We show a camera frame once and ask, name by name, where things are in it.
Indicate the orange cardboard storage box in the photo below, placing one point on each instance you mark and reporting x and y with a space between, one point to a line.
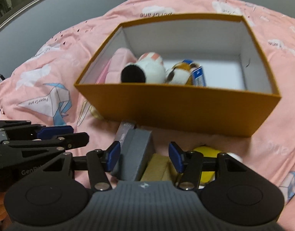
240 92

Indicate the tan cardboard box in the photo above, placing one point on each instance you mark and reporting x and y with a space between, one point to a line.
159 168

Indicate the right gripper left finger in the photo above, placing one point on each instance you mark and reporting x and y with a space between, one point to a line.
112 155

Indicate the white plush toy black nose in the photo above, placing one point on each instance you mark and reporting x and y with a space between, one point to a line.
148 69

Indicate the person's left hand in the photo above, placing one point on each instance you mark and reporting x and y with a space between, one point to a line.
4 217

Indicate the yellow tape measure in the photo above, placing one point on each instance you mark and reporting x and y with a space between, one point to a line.
208 169

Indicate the dark photo card box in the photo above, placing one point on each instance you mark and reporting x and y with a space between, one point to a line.
122 131

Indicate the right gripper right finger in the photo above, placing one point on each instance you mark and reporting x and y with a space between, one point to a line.
176 155

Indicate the grey rectangular box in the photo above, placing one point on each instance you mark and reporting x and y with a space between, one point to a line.
136 151

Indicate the pink fabric pouch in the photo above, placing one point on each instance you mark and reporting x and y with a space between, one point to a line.
117 63

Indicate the brown sailor plush toy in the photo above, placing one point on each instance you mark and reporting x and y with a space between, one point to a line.
186 72

